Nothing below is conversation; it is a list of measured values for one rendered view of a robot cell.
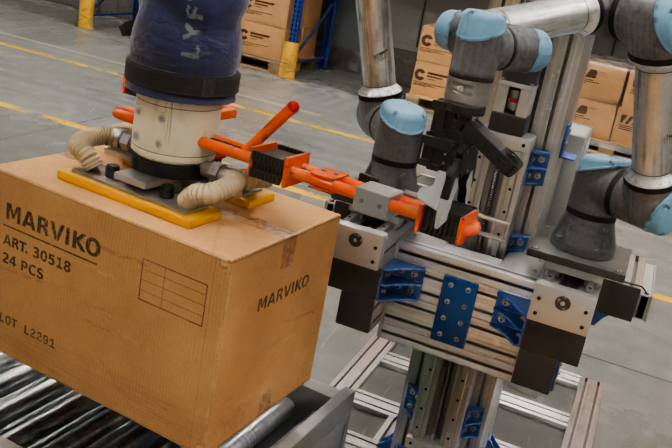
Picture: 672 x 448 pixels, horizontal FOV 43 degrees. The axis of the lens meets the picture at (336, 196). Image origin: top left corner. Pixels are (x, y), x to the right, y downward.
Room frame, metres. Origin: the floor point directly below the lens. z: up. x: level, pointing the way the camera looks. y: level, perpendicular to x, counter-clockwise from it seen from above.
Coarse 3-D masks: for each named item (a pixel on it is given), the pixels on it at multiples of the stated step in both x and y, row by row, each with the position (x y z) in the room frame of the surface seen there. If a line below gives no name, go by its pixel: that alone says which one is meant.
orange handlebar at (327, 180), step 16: (112, 112) 1.71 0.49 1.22; (128, 112) 1.69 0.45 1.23; (224, 112) 1.87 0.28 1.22; (208, 144) 1.59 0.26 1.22; (224, 144) 1.58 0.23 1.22; (240, 144) 1.61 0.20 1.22; (240, 160) 1.56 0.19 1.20; (304, 176) 1.50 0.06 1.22; (320, 176) 1.48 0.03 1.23; (336, 176) 1.49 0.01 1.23; (336, 192) 1.47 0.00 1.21; (352, 192) 1.45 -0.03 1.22; (400, 208) 1.41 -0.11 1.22; (416, 208) 1.40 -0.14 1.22; (480, 224) 1.39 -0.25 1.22
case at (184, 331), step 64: (0, 192) 1.60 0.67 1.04; (64, 192) 1.54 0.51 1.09; (0, 256) 1.59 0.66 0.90; (64, 256) 1.52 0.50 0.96; (128, 256) 1.45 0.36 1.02; (192, 256) 1.39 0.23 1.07; (256, 256) 1.42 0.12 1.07; (320, 256) 1.66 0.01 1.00; (0, 320) 1.59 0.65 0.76; (64, 320) 1.51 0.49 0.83; (128, 320) 1.44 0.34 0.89; (192, 320) 1.38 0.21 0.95; (256, 320) 1.46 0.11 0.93; (320, 320) 1.71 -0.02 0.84; (64, 384) 1.51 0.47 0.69; (128, 384) 1.44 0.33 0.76; (192, 384) 1.37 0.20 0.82; (256, 384) 1.49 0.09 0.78
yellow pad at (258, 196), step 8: (184, 184) 1.70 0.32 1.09; (248, 192) 1.67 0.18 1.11; (256, 192) 1.70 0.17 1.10; (264, 192) 1.71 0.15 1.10; (272, 192) 1.72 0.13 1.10; (232, 200) 1.65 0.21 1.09; (240, 200) 1.64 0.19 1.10; (248, 200) 1.64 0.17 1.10; (256, 200) 1.66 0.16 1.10; (264, 200) 1.68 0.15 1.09; (272, 200) 1.71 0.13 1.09; (248, 208) 1.63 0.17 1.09
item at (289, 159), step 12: (264, 144) 1.57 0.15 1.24; (276, 144) 1.60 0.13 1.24; (252, 156) 1.53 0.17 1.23; (264, 156) 1.51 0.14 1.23; (276, 156) 1.54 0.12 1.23; (288, 156) 1.56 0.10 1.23; (300, 156) 1.54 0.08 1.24; (252, 168) 1.52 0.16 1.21; (264, 168) 1.52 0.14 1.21; (276, 168) 1.51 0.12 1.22; (288, 168) 1.51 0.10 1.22; (264, 180) 1.51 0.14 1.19; (276, 180) 1.50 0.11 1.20; (288, 180) 1.51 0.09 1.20
